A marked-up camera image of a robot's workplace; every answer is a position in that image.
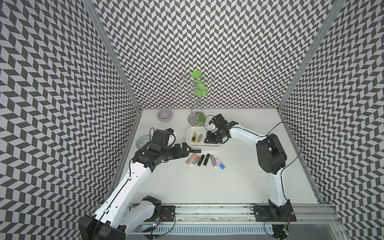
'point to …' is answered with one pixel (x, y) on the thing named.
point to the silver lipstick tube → (213, 160)
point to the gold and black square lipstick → (194, 135)
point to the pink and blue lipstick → (220, 164)
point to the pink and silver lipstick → (195, 160)
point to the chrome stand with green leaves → (196, 86)
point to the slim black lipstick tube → (196, 151)
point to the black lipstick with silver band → (201, 159)
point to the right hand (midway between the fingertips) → (206, 143)
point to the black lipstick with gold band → (206, 160)
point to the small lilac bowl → (164, 115)
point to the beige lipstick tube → (190, 158)
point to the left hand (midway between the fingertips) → (183, 152)
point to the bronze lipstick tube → (199, 137)
